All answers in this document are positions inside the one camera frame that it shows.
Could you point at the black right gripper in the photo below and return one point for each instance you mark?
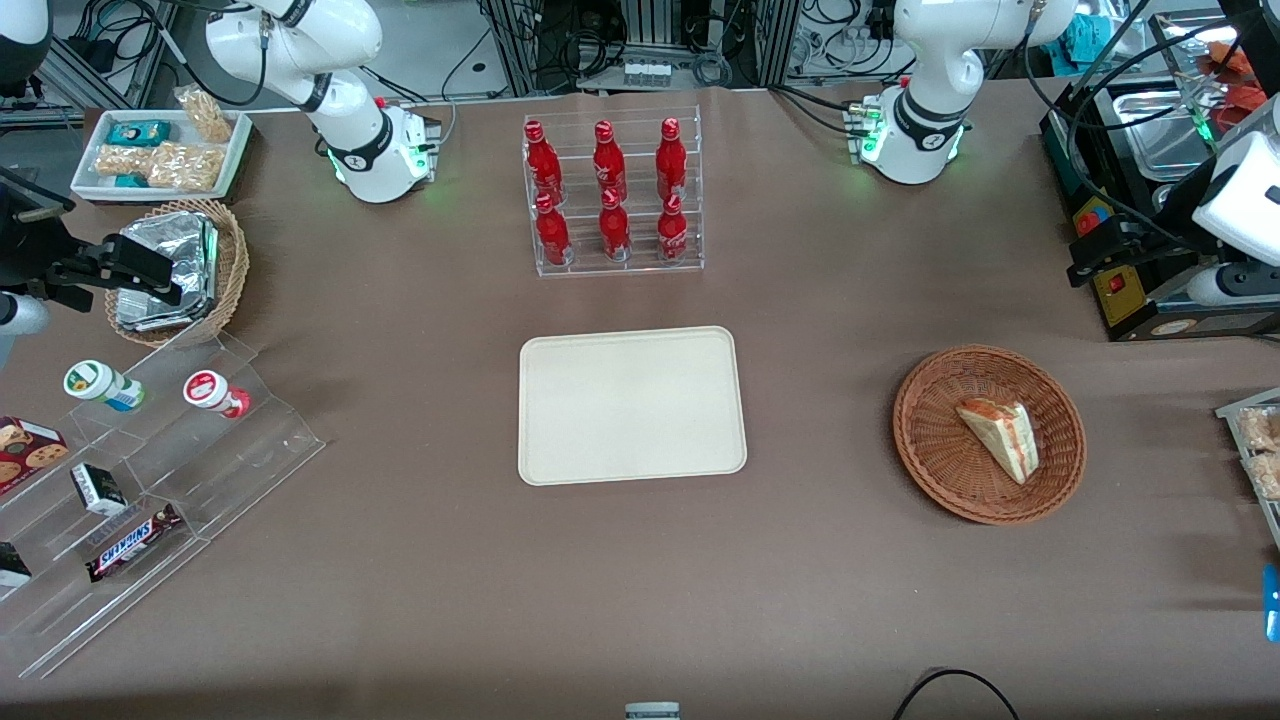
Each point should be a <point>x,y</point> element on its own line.
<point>22,262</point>

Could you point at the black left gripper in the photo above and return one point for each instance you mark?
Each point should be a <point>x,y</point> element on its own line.
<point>1163,222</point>

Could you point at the triangle sandwich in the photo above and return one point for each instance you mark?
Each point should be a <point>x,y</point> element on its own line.
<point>1003,438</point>

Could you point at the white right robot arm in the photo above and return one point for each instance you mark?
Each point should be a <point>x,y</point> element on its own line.
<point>350,150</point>

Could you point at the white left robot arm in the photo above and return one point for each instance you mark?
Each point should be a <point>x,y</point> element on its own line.
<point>920,120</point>

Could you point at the tan wicker basket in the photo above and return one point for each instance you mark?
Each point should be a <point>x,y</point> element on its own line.
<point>232,265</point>

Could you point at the white rectangular snack tray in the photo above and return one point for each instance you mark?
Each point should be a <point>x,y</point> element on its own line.
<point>85,180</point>

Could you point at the white tray with snacks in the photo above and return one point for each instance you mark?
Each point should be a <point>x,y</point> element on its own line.
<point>1235,410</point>

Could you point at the round brown wicker basket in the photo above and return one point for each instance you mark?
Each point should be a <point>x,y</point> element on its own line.
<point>940,470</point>

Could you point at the beige rectangular tray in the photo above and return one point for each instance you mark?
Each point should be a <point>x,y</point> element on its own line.
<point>630,405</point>

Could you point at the silver foil wrapped pack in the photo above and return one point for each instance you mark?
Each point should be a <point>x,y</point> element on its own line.
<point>170,235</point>
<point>150,315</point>

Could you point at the black food warmer machine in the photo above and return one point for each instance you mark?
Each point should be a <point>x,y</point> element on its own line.
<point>1140,305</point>

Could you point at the small teal packet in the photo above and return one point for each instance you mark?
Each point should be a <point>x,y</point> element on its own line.
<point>130,181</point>

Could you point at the clear bag of snacks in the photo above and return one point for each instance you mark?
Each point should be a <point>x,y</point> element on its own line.
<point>1262,430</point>
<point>185,167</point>
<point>205,113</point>
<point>122,160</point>
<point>1268,477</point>

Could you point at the green cap yogurt bottle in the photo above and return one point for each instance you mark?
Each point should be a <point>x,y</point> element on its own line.
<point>100,385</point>

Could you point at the red cap yogurt bottle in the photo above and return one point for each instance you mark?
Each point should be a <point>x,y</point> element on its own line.
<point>212,392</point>

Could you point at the teal snack box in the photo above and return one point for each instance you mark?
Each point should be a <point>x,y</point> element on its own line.
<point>138,133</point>

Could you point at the steel warmer pan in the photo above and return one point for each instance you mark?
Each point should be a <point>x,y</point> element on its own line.
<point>1165,135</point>

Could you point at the red cookie box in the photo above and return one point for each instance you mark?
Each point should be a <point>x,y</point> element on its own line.
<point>30,450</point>

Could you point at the clear acrylic stepped shelf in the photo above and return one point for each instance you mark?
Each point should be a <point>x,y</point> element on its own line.
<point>230,470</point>

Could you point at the small black white box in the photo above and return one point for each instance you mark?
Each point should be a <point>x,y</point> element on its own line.
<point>98,488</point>

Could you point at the teal cloth package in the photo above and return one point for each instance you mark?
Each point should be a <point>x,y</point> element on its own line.
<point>1085,35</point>

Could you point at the orange fried food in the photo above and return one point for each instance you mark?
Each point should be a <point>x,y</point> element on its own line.
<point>1235,62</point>

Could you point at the Snickers chocolate bar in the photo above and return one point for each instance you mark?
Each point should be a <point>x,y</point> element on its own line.
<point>133,543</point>

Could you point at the black snack packet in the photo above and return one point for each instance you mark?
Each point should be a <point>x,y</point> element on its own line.
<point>12,565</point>

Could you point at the blue plastic object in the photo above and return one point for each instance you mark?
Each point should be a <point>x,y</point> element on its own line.
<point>1272,605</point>

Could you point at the red cola bottle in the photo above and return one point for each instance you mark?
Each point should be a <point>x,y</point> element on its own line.
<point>671,160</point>
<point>672,235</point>
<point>543,165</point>
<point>608,165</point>
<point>614,235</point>
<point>552,238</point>

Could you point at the clear acrylic bottle rack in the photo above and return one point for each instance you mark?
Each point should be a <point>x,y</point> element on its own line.
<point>640,262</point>

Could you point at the grey power strip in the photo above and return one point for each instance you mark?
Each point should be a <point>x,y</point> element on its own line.
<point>646,73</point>

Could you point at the small grey device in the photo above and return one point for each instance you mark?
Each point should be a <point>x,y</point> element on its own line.
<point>652,712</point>

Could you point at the aluminium frame rack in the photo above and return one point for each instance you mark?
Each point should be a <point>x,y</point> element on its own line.
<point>520,50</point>

